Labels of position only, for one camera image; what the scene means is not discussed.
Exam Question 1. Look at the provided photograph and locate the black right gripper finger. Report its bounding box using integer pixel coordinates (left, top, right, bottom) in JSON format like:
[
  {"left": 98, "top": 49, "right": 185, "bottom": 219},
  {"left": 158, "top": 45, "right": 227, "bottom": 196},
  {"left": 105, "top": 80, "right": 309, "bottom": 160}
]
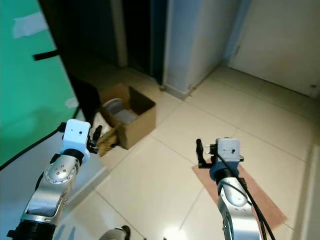
[{"left": 196, "top": 138, "right": 211, "bottom": 169}]

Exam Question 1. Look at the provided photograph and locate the grey white container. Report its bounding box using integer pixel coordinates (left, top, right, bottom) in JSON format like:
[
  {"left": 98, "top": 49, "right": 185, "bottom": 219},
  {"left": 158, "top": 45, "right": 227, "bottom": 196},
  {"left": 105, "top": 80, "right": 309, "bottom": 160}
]
[{"left": 103, "top": 98, "right": 139, "bottom": 125}]

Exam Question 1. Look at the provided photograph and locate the black stand foot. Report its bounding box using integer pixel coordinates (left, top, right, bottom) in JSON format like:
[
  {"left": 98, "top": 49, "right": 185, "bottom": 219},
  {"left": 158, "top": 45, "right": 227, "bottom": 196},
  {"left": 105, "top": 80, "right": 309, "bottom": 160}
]
[{"left": 73, "top": 77, "right": 102, "bottom": 126}]

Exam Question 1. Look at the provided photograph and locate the small white tape patch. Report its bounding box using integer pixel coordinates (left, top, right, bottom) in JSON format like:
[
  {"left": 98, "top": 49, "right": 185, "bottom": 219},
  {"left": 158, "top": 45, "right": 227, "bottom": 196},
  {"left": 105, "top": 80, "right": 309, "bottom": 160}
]
[{"left": 64, "top": 97, "right": 80, "bottom": 110}]

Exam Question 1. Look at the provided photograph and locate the brown cardboard box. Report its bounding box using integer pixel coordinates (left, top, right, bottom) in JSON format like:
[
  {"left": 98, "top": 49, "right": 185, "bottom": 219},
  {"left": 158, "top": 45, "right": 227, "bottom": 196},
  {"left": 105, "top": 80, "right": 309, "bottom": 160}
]
[{"left": 98, "top": 82, "right": 158, "bottom": 157}]

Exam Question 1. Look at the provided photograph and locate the brown floor mat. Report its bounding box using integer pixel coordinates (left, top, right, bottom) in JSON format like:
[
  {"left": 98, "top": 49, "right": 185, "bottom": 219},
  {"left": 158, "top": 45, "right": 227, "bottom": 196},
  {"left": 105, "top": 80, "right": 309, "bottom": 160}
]
[{"left": 191, "top": 162, "right": 289, "bottom": 232}]

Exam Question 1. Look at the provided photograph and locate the green screen board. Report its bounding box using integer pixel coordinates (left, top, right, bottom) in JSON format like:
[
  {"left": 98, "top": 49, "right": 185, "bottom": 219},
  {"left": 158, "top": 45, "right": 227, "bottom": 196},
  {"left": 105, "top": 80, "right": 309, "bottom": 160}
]
[{"left": 0, "top": 0, "right": 82, "bottom": 166}]

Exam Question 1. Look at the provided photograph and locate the grey robot foot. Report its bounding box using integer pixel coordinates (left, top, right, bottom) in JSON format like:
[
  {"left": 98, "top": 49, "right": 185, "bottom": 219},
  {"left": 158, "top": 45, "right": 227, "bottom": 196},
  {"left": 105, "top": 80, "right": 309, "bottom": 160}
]
[{"left": 98, "top": 225, "right": 131, "bottom": 240}]

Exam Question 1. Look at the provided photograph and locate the black tape strip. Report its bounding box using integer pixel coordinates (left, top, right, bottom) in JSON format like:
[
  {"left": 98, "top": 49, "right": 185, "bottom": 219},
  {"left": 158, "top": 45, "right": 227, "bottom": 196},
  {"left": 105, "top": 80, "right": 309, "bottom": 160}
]
[{"left": 32, "top": 49, "right": 60, "bottom": 62}]

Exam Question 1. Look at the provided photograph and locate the dark door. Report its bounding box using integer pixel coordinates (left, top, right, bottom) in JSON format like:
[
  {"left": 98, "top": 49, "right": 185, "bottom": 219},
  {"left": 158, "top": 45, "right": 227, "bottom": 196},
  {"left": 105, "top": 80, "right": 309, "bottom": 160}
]
[{"left": 38, "top": 0, "right": 174, "bottom": 87}]

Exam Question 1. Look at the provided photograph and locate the large white tape patch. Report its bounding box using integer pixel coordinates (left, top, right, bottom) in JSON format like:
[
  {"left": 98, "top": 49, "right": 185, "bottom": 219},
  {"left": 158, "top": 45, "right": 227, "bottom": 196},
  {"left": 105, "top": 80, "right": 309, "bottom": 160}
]
[{"left": 12, "top": 11, "right": 49, "bottom": 40}]

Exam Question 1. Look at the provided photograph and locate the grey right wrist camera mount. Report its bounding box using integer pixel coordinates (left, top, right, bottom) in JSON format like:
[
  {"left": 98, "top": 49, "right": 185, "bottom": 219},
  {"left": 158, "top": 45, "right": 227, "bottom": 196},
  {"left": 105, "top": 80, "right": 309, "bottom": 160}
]
[{"left": 214, "top": 137, "right": 244, "bottom": 164}]

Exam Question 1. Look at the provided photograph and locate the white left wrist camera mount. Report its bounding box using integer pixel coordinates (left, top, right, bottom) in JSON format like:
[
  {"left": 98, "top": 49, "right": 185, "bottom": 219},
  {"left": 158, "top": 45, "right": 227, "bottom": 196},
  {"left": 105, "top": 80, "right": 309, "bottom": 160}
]
[{"left": 62, "top": 118, "right": 92, "bottom": 154}]

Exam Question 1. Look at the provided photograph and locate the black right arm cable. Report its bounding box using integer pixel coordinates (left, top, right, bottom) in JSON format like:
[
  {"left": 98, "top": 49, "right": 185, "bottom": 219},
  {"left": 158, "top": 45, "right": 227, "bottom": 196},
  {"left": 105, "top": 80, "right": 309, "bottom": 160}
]
[{"left": 215, "top": 150, "right": 277, "bottom": 240}]

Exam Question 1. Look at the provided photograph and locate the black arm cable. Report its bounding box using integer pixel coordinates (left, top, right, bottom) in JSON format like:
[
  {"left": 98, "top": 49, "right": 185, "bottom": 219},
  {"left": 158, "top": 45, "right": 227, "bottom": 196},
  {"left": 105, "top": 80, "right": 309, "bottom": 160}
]
[
  {"left": 0, "top": 122, "right": 66, "bottom": 171},
  {"left": 215, "top": 150, "right": 277, "bottom": 240}
]

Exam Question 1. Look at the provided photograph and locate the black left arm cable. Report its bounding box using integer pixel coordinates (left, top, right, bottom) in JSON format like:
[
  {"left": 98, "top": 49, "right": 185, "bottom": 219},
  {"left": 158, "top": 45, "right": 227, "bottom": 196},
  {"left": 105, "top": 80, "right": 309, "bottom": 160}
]
[{"left": 0, "top": 122, "right": 66, "bottom": 171}]

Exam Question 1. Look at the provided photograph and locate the white door frame pillar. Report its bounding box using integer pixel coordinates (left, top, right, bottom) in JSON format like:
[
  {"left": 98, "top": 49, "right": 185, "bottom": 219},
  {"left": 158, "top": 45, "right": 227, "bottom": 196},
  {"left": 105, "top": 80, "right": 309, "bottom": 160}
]
[{"left": 161, "top": 0, "right": 252, "bottom": 101}]

